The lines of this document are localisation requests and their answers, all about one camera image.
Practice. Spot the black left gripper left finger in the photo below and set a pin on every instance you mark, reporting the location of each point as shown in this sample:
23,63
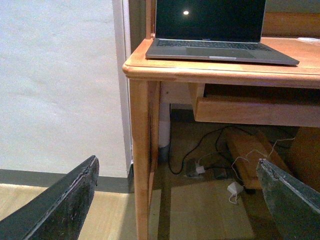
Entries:
59,212

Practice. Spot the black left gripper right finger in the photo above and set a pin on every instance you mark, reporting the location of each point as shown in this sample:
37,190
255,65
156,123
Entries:
294,206

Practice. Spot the wooden sliding keyboard tray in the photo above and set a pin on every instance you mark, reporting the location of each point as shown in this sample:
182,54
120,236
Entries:
254,111

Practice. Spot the white power adapter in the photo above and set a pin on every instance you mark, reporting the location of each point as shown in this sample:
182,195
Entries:
235,188

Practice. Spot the power strip on floor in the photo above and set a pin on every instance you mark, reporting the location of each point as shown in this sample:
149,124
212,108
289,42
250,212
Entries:
193,169

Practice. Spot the wooden desk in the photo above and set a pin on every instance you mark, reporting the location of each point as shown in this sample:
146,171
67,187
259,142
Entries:
282,31

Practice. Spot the grey open laptop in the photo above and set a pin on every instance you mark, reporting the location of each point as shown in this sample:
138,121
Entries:
213,30

